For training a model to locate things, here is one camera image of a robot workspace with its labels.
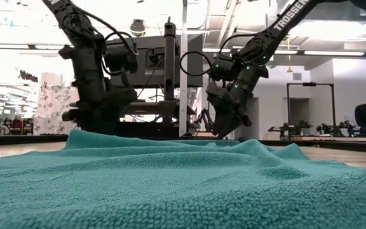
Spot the black computer monitor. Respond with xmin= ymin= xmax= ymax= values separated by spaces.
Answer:
xmin=109 ymin=34 xmax=205 ymax=89

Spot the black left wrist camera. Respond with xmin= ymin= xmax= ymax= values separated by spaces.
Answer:
xmin=103 ymin=38 xmax=139 ymax=76

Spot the white vertical post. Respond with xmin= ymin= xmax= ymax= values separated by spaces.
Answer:
xmin=179 ymin=0 xmax=189 ymax=137

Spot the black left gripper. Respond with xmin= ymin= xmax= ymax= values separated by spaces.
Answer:
xmin=62 ymin=88 xmax=138 ymax=133

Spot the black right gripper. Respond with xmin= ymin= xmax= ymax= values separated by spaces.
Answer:
xmin=207 ymin=65 xmax=269 ymax=139

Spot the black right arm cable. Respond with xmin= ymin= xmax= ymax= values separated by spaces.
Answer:
xmin=179 ymin=33 xmax=254 ymax=78

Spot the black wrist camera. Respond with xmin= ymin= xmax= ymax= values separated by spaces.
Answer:
xmin=209 ymin=53 xmax=235 ymax=82
xmin=103 ymin=38 xmax=139 ymax=76

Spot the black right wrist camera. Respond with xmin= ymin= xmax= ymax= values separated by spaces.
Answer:
xmin=209 ymin=53 xmax=235 ymax=82

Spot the black ceiling spotlight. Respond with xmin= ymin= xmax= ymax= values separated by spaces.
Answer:
xmin=130 ymin=18 xmax=147 ymax=37

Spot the black background stand frame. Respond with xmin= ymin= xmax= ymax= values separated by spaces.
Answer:
xmin=285 ymin=81 xmax=336 ymax=134

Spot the background robot workstation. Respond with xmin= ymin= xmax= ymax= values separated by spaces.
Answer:
xmin=268 ymin=116 xmax=366 ymax=143

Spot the white floral cloth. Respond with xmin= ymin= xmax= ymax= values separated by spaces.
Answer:
xmin=32 ymin=72 xmax=81 ymax=136

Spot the grey desk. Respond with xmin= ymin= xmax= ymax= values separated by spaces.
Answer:
xmin=119 ymin=100 xmax=197 ymax=117

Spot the black monitor stand pole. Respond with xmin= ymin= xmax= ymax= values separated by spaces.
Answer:
xmin=163 ymin=17 xmax=177 ymax=124

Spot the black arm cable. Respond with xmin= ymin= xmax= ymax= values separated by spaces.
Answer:
xmin=179 ymin=33 xmax=254 ymax=78
xmin=80 ymin=8 xmax=139 ymax=76

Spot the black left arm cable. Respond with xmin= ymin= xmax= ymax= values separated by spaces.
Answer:
xmin=80 ymin=8 xmax=139 ymax=76

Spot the teal terry towel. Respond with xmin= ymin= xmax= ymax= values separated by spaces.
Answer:
xmin=0 ymin=128 xmax=366 ymax=229

